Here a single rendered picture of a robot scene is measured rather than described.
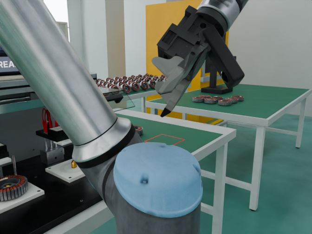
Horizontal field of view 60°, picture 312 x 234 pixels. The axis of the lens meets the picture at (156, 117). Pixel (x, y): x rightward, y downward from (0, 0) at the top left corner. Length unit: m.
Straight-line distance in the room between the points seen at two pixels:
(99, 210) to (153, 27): 4.17
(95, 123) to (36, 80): 0.10
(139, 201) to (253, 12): 5.77
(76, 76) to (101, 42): 4.54
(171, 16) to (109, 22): 1.07
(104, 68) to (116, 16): 0.92
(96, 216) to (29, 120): 0.55
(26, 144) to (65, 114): 0.84
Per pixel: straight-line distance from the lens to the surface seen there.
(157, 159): 0.36
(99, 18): 5.00
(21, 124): 1.23
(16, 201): 0.93
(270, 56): 5.84
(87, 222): 0.85
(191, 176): 0.34
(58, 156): 1.19
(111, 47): 4.93
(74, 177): 1.01
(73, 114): 0.42
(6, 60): 1.05
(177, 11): 4.57
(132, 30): 7.63
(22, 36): 0.41
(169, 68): 0.45
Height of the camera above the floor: 1.22
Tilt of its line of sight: 14 degrees down
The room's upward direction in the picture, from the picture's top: straight up
